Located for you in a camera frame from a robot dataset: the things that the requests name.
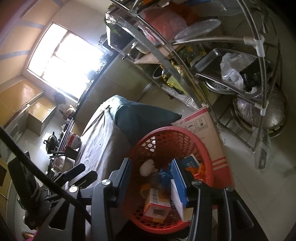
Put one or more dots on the white ceramic basin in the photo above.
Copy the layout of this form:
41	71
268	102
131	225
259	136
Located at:
68	164

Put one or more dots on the red plastic trash basket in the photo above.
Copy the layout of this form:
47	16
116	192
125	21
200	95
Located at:
162	145

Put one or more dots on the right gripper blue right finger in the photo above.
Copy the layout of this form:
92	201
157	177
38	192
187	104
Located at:
183	181

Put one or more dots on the yellow base cabinets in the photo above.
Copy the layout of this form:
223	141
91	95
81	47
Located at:
121	78

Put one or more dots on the blue plastic bag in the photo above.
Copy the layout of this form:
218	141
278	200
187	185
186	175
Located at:
165	176

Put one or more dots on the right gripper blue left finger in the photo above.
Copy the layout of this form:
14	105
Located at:
120	179

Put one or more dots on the red orange medicine box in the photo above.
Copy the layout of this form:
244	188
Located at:
157	206

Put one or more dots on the cardboard box on floor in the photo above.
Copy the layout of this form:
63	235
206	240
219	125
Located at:
201	124

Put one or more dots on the white plastic bag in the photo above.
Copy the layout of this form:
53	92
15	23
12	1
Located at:
231	65

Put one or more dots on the black chopstick cup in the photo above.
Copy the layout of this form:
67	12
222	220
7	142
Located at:
71	153

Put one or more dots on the black wok with lid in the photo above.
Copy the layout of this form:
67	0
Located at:
51	143

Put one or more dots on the metal kitchen rack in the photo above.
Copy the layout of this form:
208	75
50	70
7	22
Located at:
193	57

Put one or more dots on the blue printed carton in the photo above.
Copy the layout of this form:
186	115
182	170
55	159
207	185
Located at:
190	161

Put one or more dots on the pink sleeve forearm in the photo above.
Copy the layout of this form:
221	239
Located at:
29	236

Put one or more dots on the red white bowl stack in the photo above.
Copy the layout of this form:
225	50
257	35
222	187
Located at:
73	141

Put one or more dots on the grey tablecloth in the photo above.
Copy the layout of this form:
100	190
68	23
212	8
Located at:
104	147

